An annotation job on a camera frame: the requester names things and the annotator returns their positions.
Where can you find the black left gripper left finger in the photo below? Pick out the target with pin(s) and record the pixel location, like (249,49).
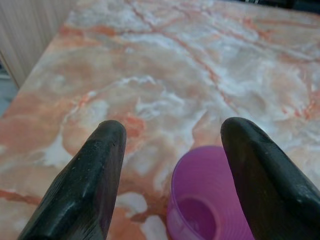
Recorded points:
(75,190)

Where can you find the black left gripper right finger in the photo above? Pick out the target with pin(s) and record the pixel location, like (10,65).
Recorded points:
(272,185)

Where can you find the purple plastic cup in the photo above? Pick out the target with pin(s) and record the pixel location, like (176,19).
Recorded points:
(200,207)

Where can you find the black chair back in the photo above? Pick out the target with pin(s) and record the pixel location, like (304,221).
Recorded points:
(282,3)

